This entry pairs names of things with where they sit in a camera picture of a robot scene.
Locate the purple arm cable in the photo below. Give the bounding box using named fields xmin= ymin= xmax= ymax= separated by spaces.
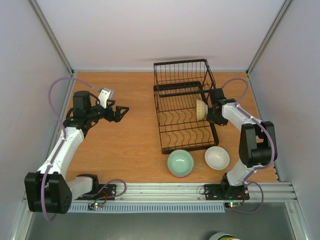
xmin=221 ymin=78 xmax=277 ymax=214
xmin=41 ymin=76 xmax=128 ymax=222

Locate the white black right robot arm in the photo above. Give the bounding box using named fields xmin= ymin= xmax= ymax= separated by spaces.
xmin=206 ymin=88 xmax=278 ymax=200

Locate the white ceramic bowl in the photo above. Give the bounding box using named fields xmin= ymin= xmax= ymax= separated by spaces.
xmin=204 ymin=146 xmax=230 ymax=170

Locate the red bowl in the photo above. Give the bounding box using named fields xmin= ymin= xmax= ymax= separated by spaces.
xmin=170 ymin=172 xmax=190 ymax=179

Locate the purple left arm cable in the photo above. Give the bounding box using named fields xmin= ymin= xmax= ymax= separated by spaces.
xmin=41 ymin=76 xmax=128 ymax=222

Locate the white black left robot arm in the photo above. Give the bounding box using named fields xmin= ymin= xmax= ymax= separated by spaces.
xmin=24 ymin=88 xmax=129 ymax=216

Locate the right small circuit board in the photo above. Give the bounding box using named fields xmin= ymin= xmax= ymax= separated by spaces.
xmin=224 ymin=201 xmax=243 ymax=209

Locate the small circuit board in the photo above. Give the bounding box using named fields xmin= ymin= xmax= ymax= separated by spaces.
xmin=224 ymin=201 xmax=243 ymax=209
xmin=87 ymin=202 xmax=104 ymax=211

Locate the mint green ceramic bowl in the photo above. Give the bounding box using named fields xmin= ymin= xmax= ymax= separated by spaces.
xmin=167 ymin=149 xmax=194 ymax=175

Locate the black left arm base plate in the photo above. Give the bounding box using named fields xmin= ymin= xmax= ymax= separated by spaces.
xmin=76 ymin=184 xmax=117 ymax=201

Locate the left small circuit board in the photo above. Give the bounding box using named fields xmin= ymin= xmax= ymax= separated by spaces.
xmin=87 ymin=202 xmax=104 ymax=211

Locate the sun pattern ceramic bowl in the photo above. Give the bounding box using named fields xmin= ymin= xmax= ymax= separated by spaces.
xmin=196 ymin=99 xmax=208 ymax=121

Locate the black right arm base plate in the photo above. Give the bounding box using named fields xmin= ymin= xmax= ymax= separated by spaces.
xmin=203 ymin=184 xmax=250 ymax=201

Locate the grey slotted cable duct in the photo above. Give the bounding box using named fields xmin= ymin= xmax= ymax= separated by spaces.
xmin=68 ymin=202 xmax=225 ymax=214

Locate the white yellow round container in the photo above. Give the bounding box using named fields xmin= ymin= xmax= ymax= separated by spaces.
xmin=209 ymin=232 xmax=240 ymax=240

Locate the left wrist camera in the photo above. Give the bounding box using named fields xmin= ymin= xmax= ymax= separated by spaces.
xmin=98 ymin=87 xmax=115 ymax=109

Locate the aluminium front frame rail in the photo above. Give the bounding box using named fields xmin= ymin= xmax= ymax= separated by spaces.
xmin=23 ymin=181 xmax=298 ymax=204

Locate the black wire dish rack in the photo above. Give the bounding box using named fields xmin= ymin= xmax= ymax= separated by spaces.
xmin=153 ymin=58 xmax=219 ymax=154

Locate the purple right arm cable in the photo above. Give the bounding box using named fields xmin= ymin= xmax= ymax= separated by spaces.
xmin=221 ymin=78 xmax=277 ymax=214

